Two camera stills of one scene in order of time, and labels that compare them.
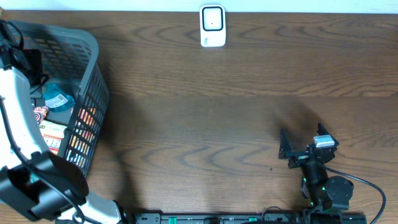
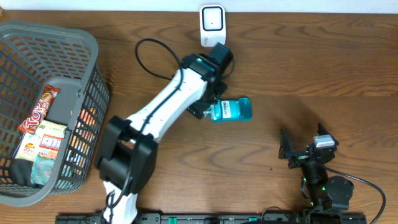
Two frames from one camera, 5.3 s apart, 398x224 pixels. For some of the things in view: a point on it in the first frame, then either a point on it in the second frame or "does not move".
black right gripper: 285,148 does not move
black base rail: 251,218 does not move
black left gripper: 12,48 → 203,103
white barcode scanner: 212,25 does not move
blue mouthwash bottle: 56,100 → 231,109
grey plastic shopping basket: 70,58 does not move
